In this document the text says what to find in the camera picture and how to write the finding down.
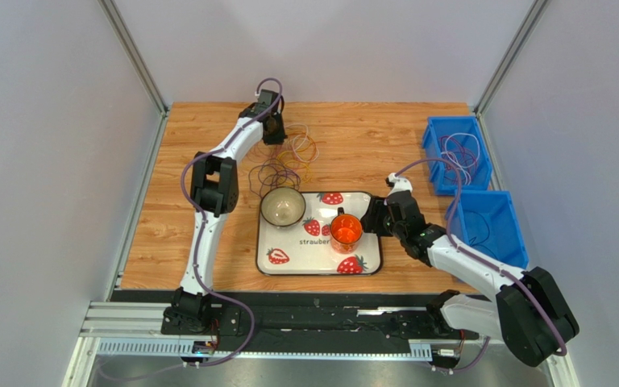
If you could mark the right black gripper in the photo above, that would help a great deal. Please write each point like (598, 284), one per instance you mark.
(376, 219)

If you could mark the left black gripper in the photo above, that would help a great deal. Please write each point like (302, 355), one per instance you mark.
(280, 136)

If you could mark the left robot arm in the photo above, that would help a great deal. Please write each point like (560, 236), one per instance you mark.
(214, 193)

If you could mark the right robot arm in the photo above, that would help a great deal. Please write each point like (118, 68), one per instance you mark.
(524, 309)

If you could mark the orange transparent mug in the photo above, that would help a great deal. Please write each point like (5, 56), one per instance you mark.
(346, 232)

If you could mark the beige ceramic bowl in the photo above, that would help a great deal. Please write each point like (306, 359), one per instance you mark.
(283, 207)

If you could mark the white strawberry tray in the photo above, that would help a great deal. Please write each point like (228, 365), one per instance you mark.
(304, 248)

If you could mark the near blue plastic bin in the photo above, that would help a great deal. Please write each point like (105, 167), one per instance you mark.
(487, 222)

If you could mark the blue plastic bin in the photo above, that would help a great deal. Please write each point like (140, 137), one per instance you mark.
(457, 140)
(487, 222)

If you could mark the far blue plastic bin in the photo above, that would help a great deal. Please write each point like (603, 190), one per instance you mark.
(457, 140)

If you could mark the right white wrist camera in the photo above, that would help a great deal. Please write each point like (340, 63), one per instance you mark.
(398, 183)

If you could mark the aluminium frame rail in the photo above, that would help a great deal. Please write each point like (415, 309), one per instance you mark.
(138, 338)

